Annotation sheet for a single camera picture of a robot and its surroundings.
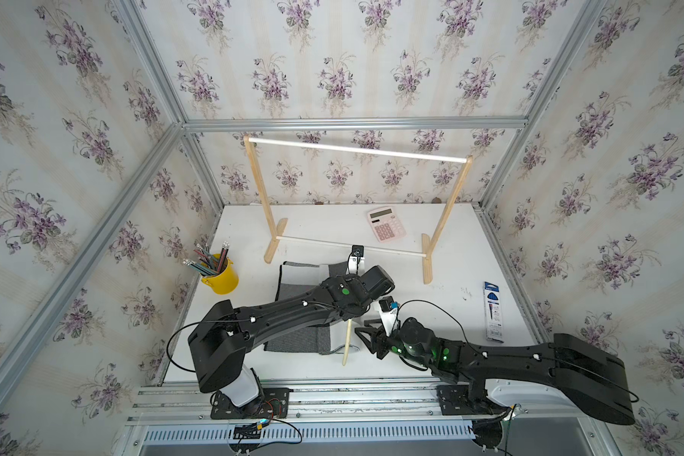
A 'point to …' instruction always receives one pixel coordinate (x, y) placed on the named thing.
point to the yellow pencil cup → (225, 281)
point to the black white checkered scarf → (295, 277)
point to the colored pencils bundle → (207, 263)
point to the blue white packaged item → (493, 313)
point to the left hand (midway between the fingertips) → (364, 284)
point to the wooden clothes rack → (427, 254)
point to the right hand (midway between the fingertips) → (362, 328)
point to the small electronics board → (251, 430)
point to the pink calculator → (386, 224)
